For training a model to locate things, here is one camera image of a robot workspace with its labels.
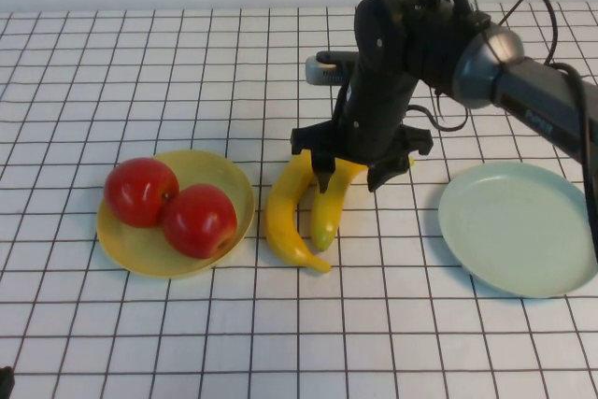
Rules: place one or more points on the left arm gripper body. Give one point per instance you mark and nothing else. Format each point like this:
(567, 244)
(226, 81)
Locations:
(5, 378)

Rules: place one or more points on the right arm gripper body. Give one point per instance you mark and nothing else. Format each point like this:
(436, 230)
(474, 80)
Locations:
(374, 128)

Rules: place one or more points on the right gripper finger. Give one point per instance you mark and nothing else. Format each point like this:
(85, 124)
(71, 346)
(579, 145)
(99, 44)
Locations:
(383, 171)
(323, 170)

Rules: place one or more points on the yellow banana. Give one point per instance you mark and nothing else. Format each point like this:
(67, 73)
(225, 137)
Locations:
(280, 212)
(327, 217)

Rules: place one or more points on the red apple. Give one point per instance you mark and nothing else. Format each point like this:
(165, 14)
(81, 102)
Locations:
(140, 193)
(198, 221)

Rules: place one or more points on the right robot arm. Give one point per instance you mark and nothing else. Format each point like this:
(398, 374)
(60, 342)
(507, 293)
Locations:
(537, 100)

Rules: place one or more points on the yellow round plate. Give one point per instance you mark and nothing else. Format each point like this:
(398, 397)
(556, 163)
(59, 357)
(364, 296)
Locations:
(224, 184)

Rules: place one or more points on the light teal round plate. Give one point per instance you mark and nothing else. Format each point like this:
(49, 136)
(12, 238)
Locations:
(514, 231)

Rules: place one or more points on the white grid-patterned tablecloth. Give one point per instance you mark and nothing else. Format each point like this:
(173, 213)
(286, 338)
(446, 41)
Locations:
(187, 67)

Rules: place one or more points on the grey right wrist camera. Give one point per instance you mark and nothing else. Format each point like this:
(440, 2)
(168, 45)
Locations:
(327, 73)

